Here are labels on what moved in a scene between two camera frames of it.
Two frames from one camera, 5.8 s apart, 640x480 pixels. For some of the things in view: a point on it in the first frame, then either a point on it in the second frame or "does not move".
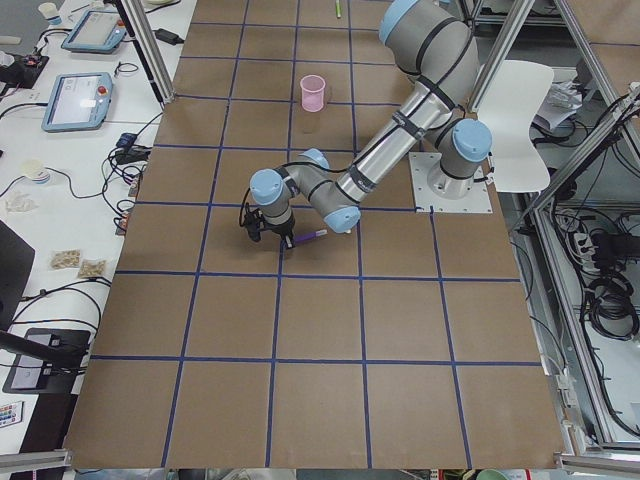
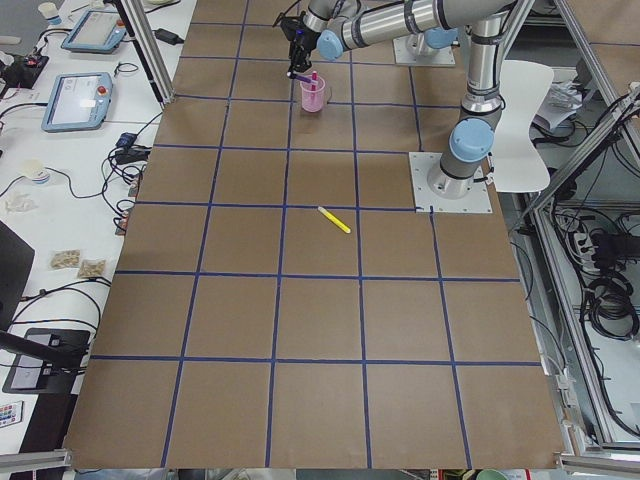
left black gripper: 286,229 to 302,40
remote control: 11,413 does not move
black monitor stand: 47,361 does not move
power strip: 585,250 does not move
